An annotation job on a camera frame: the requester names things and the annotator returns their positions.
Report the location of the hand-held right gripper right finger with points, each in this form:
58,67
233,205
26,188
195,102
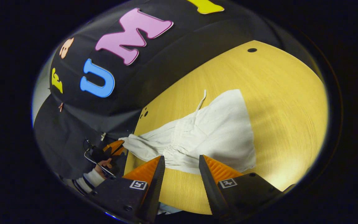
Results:
211,189

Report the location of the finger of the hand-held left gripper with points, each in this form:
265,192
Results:
114,145

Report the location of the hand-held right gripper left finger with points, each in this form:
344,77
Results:
154,193

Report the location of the white jeans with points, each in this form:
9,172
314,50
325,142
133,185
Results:
216,133

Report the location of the silver metal clip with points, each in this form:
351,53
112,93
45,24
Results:
103,136

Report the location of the copper metal clip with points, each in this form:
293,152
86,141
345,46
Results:
61,107

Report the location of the black backdrop cloth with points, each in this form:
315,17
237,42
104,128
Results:
166,62

